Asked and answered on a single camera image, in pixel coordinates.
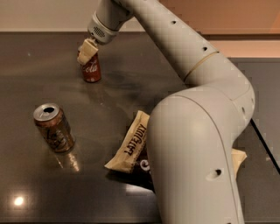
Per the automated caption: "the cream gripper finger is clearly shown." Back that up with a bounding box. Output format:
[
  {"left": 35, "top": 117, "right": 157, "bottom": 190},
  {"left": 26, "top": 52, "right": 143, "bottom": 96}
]
[{"left": 77, "top": 38, "right": 98, "bottom": 65}]

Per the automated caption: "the red coke can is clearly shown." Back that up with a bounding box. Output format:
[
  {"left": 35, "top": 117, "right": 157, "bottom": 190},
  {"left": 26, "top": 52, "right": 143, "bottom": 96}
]
[{"left": 77, "top": 52, "right": 102, "bottom": 83}]

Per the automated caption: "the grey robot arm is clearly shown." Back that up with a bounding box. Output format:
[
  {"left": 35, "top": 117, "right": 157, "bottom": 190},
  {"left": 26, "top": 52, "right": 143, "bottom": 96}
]
[{"left": 87, "top": 0, "right": 255, "bottom": 224}]

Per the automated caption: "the brown soda can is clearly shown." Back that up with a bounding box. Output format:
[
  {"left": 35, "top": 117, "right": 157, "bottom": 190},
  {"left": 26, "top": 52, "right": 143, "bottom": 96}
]
[{"left": 33, "top": 103, "right": 74, "bottom": 153}]

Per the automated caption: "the brown chip bag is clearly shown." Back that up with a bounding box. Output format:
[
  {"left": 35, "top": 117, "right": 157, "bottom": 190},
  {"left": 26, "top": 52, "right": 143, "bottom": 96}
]
[{"left": 104, "top": 109, "right": 248, "bottom": 193}]

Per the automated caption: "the grey side table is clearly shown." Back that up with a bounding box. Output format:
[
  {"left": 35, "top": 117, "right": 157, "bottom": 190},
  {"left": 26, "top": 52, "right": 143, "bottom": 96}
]
[{"left": 231, "top": 58, "right": 280, "bottom": 173}]

